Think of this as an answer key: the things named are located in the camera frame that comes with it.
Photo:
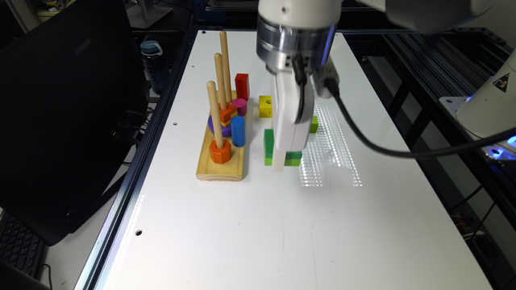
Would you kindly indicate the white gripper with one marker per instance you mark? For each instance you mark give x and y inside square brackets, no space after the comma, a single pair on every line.
[293,108]

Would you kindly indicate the dark green square block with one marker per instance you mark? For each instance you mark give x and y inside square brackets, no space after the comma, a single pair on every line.
[292,158]

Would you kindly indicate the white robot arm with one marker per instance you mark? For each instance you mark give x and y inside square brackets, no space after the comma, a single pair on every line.
[295,37]

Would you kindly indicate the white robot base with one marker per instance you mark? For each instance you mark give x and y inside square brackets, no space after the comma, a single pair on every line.
[491,109]

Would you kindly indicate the light green rectangular block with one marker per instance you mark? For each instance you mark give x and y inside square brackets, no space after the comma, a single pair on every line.
[314,124]

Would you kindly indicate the blue cylinder block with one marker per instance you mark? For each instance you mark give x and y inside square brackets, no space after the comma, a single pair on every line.
[238,132]

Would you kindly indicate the yellow cube block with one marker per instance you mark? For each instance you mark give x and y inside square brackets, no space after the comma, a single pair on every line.
[265,107]

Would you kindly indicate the orange hexagon block front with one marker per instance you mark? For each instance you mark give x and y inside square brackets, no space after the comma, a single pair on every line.
[220,155]

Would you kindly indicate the pink cylinder block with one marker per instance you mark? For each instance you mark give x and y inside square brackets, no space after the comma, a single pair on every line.
[241,106]

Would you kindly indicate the red rectangular block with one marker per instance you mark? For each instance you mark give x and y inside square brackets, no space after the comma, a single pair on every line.
[242,86]

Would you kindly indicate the wooden peg base board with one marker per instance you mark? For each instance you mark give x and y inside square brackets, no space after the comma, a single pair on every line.
[232,170]

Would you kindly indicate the front wooden peg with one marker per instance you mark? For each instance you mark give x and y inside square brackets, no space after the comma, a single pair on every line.
[214,111]

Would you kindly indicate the wooden peg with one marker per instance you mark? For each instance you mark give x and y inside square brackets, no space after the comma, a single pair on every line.
[226,66]
[214,111]
[218,61]

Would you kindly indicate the middle wooden peg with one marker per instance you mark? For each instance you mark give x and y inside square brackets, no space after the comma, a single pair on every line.
[218,61]

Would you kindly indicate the rear wooden peg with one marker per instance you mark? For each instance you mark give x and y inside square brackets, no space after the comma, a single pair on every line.
[226,66]

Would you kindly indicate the dark water bottle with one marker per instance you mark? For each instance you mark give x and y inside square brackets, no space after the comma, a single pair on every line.
[155,64]

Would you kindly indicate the grey monitor stand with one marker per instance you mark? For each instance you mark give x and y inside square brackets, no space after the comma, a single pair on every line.
[144,13]

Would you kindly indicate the black Samsung monitor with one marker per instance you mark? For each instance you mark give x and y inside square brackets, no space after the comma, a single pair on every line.
[73,96]

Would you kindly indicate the black keyboard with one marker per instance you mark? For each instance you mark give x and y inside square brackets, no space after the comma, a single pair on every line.
[20,247]

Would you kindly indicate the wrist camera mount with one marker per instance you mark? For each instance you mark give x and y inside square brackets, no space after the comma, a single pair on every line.
[326,80]

